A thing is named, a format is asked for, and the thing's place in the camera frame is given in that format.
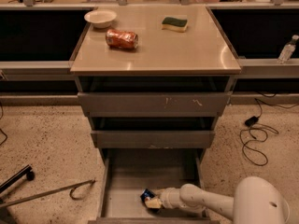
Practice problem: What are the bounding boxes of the clear plastic bottle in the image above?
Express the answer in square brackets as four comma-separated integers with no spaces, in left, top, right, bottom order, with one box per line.
[278,35,299,64]

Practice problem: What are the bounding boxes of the green yellow sponge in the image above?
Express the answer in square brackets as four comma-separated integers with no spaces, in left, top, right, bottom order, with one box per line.
[162,17,188,33]

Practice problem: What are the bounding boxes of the blue pepsi can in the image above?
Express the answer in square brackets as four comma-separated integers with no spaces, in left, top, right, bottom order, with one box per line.
[140,189,156,204]

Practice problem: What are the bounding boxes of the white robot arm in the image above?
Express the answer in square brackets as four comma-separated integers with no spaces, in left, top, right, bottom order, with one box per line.
[140,176,298,224]

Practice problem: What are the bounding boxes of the orange soda can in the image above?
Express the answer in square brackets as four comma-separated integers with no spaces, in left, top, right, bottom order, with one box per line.
[106,29,138,49]

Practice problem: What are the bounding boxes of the middle grey drawer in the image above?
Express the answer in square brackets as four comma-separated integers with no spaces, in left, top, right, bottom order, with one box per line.
[91,131,215,148]

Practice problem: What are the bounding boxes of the grey drawer cabinet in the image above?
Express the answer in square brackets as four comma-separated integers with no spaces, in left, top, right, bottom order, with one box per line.
[69,3,242,224]

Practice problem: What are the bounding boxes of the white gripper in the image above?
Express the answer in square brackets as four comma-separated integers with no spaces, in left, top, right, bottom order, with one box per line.
[145,188,181,209]

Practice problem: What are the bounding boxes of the bottom grey open drawer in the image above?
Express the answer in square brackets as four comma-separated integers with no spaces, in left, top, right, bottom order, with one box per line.
[88,148,220,224]

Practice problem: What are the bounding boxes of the black chair leg with caster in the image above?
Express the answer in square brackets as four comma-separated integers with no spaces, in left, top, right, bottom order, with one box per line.
[0,165,35,193]

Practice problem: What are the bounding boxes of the black cable at left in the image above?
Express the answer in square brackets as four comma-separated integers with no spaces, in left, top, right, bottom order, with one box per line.
[0,102,8,147]

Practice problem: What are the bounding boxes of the white bowl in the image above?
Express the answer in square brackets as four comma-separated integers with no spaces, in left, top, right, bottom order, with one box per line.
[84,9,117,29]

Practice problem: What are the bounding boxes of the metal rod with hook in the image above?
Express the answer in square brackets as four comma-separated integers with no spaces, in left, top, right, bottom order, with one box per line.
[0,179,96,209]

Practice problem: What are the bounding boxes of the top grey drawer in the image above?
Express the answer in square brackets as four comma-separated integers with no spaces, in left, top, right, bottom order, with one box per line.
[78,92,230,118]

